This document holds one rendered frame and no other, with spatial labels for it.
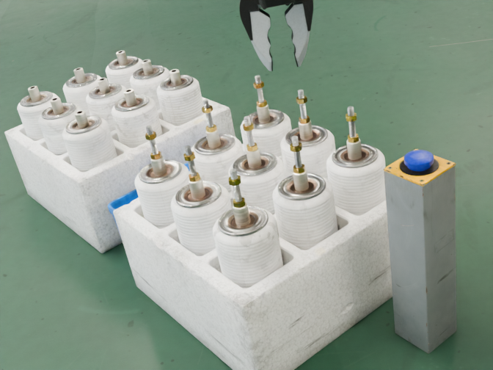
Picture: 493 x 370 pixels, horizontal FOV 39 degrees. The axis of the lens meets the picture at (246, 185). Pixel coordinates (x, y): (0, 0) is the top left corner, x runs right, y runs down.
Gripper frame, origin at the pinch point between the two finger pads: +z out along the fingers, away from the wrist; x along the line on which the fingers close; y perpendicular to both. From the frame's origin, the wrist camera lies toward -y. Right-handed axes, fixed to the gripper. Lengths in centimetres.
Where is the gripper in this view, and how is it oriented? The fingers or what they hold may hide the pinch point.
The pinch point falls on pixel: (284, 61)
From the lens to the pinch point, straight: 98.4
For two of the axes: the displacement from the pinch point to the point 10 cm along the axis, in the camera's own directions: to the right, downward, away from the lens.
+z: 1.6, 8.4, 5.1
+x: -9.9, 1.5, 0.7
